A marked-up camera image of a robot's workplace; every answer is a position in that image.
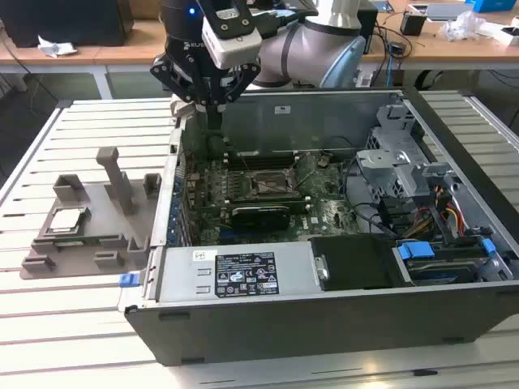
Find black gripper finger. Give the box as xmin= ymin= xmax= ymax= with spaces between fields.
xmin=213 ymin=60 xmax=261 ymax=134
xmin=150 ymin=55 xmax=215 ymax=134

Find metal socket cover frame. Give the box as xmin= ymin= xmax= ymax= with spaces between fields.
xmin=288 ymin=152 xmax=322 ymax=191

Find silver CPU chip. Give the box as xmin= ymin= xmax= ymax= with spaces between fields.
xmin=45 ymin=207 xmax=91 ymax=237

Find CPU socket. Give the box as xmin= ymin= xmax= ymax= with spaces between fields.
xmin=250 ymin=169 xmax=294 ymax=196

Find brown cardboard box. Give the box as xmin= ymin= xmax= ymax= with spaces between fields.
xmin=133 ymin=0 xmax=162 ymax=20

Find wooden desk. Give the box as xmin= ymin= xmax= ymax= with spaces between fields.
xmin=0 ymin=0 xmax=519 ymax=100

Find RAM slot black latches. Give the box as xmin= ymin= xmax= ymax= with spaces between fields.
xmin=225 ymin=155 xmax=297 ymax=162
xmin=225 ymin=163 xmax=297 ymax=170
xmin=221 ymin=200 xmax=310 ymax=208
xmin=224 ymin=192 xmax=305 ymax=200

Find RAM slot white latches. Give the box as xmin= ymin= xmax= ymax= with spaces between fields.
xmin=221 ymin=204 xmax=313 ymax=214
xmin=221 ymin=151 xmax=300 ymax=159
xmin=221 ymin=194 xmax=311 ymax=204
xmin=225 ymin=159 xmax=302 ymax=166

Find crumpled white paper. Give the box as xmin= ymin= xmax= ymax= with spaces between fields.
xmin=37 ymin=34 xmax=79 ymax=58

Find large black box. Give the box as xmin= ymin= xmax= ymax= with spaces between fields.
xmin=0 ymin=0 xmax=135 ymax=48

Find black tower box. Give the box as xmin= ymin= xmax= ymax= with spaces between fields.
xmin=358 ymin=7 xmax=380 ymax=56

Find graphics card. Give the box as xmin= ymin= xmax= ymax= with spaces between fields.
xmin=229 ymin=203 xmax=292 ymax=233

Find green motherboard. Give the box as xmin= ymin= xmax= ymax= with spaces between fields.
xmin=181 ymin=150 xmax=362 ymax=246

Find grey parts rack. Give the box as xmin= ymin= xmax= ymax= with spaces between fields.
xmin=19 ymin=145 xmax=164 ymax=281

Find green RAM stick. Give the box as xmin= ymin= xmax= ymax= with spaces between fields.
xmin=54 ymin=237 xmax=103 ymax=247

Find silver power supply unit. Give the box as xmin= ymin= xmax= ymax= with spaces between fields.
xmin=155 ymin=241 xmax=324 ymax=304

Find black plastic shroud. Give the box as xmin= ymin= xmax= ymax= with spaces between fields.
xmin=308 ymin=233 xmax=401 ymax=293

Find grey laptop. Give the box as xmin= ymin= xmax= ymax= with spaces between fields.
xmin=425 ymin=2 xmax=476 ymax=22

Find white plastic bag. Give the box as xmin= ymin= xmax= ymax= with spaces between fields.
xmin=439 ymin=10 xmax=487 ymax=42

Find hard disk blue carrier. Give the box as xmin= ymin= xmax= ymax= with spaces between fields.
xmin=391 ymin=239 xmax=487 ymax=288

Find dark grey PC case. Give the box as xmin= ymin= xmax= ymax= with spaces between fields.
xmin=116 ymin=86 xmax=519 ymax=366

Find white cardboard box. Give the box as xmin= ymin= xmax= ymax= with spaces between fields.
xmin=482 ymin=22 xmax=519 ymax=49

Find blue box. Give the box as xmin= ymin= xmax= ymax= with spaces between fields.
xmin=473 ymin=0 xmax=519 ymax=14

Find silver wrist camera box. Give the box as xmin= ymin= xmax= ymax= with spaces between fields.
xmin=201 ymin=6 xmax=264 ymax=70

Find grey case release handle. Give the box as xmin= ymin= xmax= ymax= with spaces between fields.
xmin=169 ymin=95 xmax=196 ymax=122

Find blue cable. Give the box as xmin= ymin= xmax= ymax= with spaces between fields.
xmin=387 ymin=44 xmax=397 ymax=88

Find black data cable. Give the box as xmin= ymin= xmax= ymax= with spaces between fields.
xmin=342 ymin=156 xmax=403 ymax=241

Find coloured power wire bundle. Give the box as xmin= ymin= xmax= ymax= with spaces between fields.
xmin=405 ymin=184 xmax=468 ymax=241

